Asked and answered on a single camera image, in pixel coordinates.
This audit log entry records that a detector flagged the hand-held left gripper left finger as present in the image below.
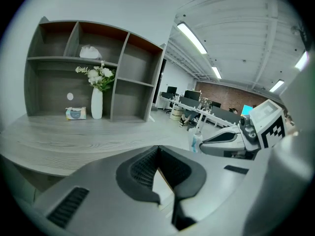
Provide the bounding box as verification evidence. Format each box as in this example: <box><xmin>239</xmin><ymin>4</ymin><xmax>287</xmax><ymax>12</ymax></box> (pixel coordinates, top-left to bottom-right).
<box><xmin>33</xmin><ymin>145</ymin><xmax>178</xmax><ymax>236</ymax></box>

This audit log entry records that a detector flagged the grey fisheye camera box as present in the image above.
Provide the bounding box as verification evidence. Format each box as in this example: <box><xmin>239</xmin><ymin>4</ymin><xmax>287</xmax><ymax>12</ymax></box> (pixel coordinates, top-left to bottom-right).
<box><xmin>239</xmin><ymin>116</ymin><xmax>258</xmax><ymax>144</ymax></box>

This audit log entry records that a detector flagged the black door frame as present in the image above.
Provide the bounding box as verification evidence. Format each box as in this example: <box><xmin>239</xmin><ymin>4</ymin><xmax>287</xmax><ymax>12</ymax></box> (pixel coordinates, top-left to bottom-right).
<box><xmin>154</xmin><ymin>58</ymin><xmax>167</xmax><ymax>105</ymax></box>

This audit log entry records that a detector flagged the lit blue computer monitor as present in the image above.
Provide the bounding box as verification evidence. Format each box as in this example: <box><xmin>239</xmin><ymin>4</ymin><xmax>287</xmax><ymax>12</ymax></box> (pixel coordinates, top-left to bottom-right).
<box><xmin>241</xmin><ymin>104</ymin><xmax>254</xmax><ymax>117</ymax></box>

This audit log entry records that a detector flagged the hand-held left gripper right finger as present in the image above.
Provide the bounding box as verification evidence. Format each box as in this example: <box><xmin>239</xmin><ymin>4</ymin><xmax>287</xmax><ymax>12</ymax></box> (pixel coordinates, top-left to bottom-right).
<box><xmin>157</xmin><ymin>145</ymin><xmax>256</xmax><ymax>236</ymax></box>

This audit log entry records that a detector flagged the white crumpled bag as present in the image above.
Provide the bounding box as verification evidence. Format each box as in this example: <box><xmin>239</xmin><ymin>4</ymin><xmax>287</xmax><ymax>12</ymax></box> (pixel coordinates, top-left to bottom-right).
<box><xmin>79</xmin><ymin>45</ymin><xmax>103</xmax><ymax>59</ymax></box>

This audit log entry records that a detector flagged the laptop with stickers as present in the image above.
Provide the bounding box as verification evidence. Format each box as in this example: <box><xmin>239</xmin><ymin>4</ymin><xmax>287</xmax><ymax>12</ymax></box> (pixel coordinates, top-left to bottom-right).
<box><xmin>198</xmin><ymin>97</ymin><xmax>212</xmax><ymax>110</ymax></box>

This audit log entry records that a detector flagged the long ceiling light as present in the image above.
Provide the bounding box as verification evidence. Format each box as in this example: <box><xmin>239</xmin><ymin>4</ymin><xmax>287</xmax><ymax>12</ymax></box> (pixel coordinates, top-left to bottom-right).
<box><xmin>269</xmin><ymin>79</ymin><xmax>285</xmax><ymax>92</ymax></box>
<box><xmin>177</xmin><ymin>22</ymin><xmax>208</xmax><ymax>55</ymax></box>
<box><xmin>295</xmin><ymin>52</ymin><xmax>310</xmax><ymax>71</ymax></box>
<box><xmin>211</xmin><ymin>66</ymin><xmax>222</xmax><ymax>80</ymax></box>

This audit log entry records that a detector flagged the white ceramic vase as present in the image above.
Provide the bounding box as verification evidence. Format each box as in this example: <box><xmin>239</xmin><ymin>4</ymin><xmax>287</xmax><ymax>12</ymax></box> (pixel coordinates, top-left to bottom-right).
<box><xmin>91</xmin><ymin>87</ymin><xmax>103</xmax><ymax>119</ymax></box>

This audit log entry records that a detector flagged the white artificial flower bouquet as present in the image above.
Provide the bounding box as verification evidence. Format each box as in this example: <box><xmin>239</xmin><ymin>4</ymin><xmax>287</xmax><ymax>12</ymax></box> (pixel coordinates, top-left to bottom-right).
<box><xmin>75</xmin><ymin>60</ymin><xmax>116</xmax><ymax>92</ymax></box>

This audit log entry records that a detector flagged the patterned tissue pack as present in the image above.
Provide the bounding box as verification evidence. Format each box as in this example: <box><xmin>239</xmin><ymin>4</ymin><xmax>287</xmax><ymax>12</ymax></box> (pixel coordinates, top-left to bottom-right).
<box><xmin>65</xmin><ymin>106</ymin><xmax>87</xmax><ymax>121</ymax></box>

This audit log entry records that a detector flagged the grey wooden desk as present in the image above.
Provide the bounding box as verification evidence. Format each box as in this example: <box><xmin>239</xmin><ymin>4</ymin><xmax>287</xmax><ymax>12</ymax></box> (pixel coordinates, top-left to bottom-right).
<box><xmin>0</xmin><ymin>113</ymin><xmax>192</xmax><ymax>177</ymax></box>

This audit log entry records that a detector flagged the long white office desk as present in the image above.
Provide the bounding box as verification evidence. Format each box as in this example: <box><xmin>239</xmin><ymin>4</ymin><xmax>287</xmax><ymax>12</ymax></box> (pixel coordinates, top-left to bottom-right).
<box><xmin>158</xmin><ymin>96</ymin><xmax>242</xmax><ymax>129</ymax></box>

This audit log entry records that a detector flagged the person's right forearm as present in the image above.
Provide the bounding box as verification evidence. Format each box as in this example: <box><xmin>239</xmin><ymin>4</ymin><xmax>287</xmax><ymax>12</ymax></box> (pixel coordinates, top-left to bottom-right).
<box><xmin>284</xmin><ymin>116</ymin><xmax>300</xmax><ymax>137</ymax></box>

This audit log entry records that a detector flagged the grey wooden hutch shelf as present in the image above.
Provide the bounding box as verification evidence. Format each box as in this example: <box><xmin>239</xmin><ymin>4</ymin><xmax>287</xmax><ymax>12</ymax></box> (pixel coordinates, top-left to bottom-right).
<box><xmin>24</xmin><ymin>16</ymin><xmax>166</xmax><ymax>122</ymax></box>

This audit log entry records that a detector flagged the grey desk partition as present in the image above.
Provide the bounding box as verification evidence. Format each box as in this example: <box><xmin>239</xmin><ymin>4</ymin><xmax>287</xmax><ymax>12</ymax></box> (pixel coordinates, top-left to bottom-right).
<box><xmin>179</xmin><ymin>96</ymin><xmax>199</xmax><ymax>109</ymax></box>
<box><xmin>211</xmin><ymin>106</ymin><xmax>242</xmax><ymax>125</ymax></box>

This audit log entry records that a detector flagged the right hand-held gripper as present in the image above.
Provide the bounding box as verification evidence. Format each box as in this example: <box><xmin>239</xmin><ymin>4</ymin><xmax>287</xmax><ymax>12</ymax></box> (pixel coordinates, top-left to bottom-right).
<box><xmin>199</xmin><ymin>99</ymin><xmax>287</xmax><ymax>154</ymax></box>

